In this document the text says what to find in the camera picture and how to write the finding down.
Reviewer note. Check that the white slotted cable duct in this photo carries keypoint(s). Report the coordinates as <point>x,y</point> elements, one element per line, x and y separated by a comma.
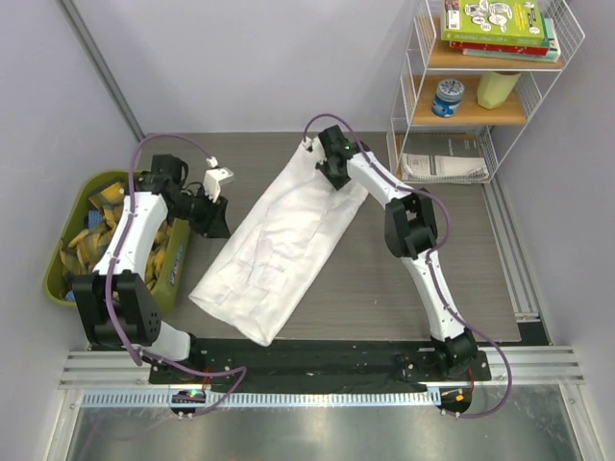
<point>193,398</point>

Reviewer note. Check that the blue white round tin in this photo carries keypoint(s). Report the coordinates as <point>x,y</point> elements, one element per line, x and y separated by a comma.
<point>447,98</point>

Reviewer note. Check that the aluminium rail frame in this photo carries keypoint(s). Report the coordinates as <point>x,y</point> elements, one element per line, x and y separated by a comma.
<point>532,365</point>

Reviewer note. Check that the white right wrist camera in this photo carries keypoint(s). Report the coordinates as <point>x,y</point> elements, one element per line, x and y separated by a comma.
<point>314,146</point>

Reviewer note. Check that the white long sleeve shirt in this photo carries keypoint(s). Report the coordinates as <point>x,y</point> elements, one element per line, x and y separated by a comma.
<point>267,266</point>

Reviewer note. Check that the pale yellow faceted cup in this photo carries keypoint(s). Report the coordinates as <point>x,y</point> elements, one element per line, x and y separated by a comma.
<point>495,87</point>

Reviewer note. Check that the red middle book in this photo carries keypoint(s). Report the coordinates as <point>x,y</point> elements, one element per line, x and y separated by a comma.
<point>501,48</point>

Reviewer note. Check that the white wire shelf rack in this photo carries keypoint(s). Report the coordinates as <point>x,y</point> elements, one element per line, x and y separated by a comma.
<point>428,59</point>

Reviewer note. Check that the olive green plastic bin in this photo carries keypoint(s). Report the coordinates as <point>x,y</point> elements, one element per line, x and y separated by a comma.
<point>166,289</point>

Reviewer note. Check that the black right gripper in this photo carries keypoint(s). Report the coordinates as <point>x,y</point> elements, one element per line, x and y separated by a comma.
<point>337,183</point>

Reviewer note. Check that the grey setup guide booklet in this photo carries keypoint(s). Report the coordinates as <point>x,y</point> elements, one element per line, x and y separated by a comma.
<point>443,158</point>

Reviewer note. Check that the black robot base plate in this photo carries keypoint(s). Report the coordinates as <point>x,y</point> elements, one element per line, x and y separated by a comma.
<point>325,367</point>

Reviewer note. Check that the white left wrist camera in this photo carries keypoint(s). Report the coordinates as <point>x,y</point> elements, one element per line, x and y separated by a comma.
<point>214,180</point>

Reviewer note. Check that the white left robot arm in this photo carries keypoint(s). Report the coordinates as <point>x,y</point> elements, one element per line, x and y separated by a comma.
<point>116,307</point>

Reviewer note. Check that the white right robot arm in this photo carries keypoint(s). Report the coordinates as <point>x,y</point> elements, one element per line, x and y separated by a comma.
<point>410,234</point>

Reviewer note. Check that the green top book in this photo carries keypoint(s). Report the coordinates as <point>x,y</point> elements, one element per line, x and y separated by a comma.
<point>516,23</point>

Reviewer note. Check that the yellow plaid flannel shirt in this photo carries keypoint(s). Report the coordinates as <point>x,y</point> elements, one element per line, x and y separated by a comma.
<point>103,212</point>

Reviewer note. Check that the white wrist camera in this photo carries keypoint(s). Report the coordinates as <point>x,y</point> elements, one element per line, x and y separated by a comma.
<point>314,146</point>
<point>214,180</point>

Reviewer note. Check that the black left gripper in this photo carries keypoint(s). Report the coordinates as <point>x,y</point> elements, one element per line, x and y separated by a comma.
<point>213,225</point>

